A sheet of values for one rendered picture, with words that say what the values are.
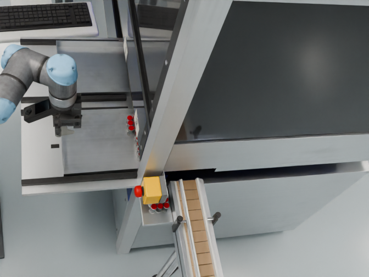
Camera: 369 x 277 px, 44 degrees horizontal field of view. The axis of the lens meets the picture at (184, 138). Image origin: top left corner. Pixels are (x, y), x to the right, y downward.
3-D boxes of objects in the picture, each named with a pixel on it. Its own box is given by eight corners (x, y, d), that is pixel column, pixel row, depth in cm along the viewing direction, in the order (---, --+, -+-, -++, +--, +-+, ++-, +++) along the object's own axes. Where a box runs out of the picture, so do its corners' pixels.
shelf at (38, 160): (135, 40, 201) (135, 38, 199) (158, 186, 169) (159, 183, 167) (20, 39, 187) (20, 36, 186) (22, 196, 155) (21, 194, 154)
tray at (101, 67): (137, 46, 197) (138, 41, 194) (145, 96, 185) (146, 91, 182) (56, 45, 187) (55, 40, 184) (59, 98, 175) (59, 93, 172)
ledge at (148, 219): (174, 189, 169) (175, 187, 168) (180, 222, 163) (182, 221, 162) (138, 192, 165) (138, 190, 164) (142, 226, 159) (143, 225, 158)
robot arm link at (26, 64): (-11, 66, 112) (32, 82, 112) (12, 35, 118) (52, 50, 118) (-6, 84, 118) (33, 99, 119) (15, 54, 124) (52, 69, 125)
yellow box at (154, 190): (160, 183, 158) (164, 175, 152) (163, 203, 155) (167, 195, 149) (139, 185, 156) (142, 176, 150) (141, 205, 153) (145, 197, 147)
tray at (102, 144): (147, 112, 181) (148, 107, 178) (157, 170, 169) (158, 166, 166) (59, 115, 172) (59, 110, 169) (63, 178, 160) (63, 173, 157)
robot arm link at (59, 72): (51, 46, 116) (83, 58, 117) (53, 72, 126) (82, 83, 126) (38, 67, 112) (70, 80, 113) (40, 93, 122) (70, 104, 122)
